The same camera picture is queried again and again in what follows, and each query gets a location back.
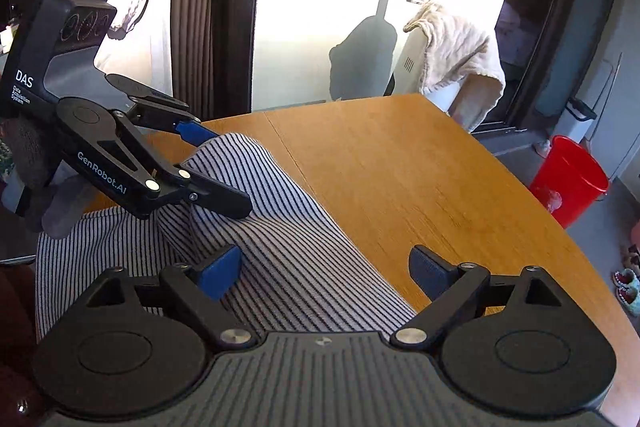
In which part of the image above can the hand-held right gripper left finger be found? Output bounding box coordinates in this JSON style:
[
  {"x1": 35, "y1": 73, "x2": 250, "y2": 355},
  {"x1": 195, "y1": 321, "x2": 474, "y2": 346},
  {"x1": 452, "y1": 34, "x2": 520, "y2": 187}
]
[{"x1": 85, "y1": 243, "x2": 260, "y2": 354}]

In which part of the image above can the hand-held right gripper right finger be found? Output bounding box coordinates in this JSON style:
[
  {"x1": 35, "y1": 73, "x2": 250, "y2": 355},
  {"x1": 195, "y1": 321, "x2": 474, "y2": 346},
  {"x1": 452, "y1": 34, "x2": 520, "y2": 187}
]
[{"x1": 389, "y1": 245, "x2": 567, "y2": 353}]

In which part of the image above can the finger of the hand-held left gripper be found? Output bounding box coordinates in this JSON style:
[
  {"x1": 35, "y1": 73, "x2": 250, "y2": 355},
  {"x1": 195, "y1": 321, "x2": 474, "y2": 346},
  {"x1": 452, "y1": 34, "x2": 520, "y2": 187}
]
[
  {"x1": 100, "y1": 110, "x2": 253, "y2": 219},
  {"x1": 125, "y1": 94, "x2": 222, "y2": 146}
]

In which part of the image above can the striped grey garment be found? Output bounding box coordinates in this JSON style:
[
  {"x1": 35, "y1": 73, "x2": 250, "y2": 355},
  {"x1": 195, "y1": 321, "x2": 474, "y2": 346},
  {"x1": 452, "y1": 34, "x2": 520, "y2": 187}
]
[{"x1": 35, "y1": 133, "x2": 419, "y2": 344}]

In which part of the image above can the person's left hand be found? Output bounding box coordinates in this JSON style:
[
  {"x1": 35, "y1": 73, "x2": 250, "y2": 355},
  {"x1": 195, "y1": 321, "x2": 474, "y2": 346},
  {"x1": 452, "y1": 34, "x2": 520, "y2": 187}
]
[{"x1": 0, "y1": 114, "x2": 98, "y2": 241}]

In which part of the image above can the brown curtain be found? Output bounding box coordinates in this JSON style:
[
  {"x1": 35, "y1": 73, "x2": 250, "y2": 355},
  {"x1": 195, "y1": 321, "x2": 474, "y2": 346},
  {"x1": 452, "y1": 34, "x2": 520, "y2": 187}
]
[{"x1": 170, "y1": 0, "x2": 224, "y2": 120}]

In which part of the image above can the red plastic bucket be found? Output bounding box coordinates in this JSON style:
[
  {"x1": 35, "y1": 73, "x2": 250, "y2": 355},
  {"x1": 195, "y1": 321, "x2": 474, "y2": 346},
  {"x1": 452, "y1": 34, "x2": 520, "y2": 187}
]
[{"x1": 529, "y1": 135, "x2": 611, "y2": 230}]

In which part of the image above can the white pedal trash bin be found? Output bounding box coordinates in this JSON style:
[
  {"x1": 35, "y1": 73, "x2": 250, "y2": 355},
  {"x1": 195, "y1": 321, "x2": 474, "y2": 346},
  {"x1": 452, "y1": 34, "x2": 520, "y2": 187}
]
[{"x1": 552, "y1": 96, "x2": 599, "y2": 147}]

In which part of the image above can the beige towel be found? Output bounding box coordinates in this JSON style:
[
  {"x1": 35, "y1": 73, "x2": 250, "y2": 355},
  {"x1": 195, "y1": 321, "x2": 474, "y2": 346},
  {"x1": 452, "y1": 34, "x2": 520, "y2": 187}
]
[{"x1": 403, "y1": 0, "x2": 507, "y2": 131}]

